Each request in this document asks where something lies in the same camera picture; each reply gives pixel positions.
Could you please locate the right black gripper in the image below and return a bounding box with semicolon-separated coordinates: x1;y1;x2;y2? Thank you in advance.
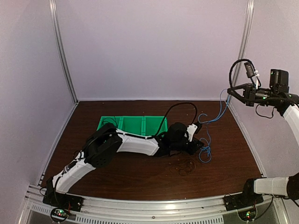
228;82;277;106

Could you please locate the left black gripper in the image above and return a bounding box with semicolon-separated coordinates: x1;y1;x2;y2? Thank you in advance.
171;137;205;155

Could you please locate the brown cable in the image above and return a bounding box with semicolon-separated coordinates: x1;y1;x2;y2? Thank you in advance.
169;158;197;177

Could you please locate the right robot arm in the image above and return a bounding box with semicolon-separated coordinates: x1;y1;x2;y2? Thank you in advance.
227;65;299;206

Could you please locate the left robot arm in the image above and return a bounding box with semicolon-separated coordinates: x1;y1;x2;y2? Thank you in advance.
46;122;204;207

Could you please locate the middle green bin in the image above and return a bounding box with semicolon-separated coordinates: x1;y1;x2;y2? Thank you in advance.
118;116;145;136

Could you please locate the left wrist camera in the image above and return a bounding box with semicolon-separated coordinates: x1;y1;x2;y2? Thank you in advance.
187;121;202;142

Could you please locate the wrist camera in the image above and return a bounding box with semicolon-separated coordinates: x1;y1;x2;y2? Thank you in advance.
187;121;202;142
244;62;261;89

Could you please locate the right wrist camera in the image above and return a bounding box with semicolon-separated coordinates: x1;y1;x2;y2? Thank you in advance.
244;62;261;89

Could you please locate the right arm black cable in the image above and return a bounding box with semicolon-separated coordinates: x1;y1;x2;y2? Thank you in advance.
228;59;252;91

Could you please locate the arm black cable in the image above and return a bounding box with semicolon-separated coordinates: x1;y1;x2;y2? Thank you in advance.
149;102;199;138
228;59;252;91

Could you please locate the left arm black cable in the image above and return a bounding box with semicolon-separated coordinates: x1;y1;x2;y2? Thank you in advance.
149;102;199;138

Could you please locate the front aluminium rail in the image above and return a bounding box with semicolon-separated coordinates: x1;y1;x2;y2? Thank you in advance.
16;187;290;224

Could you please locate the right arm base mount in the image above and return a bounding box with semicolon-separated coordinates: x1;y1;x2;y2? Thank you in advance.
223;193;264;223

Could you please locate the right aluminium frame post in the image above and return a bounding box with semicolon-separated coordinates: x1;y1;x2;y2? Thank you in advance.
225;0;255;103

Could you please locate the aluminium frame post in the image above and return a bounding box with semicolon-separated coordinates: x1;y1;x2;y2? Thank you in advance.
225;0;255;103
49;0;78;104

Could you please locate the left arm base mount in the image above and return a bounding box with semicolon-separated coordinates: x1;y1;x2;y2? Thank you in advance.
43;193;84;223

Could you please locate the left aluminium frame post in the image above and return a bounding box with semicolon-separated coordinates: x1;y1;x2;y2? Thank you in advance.
49;0;78;104

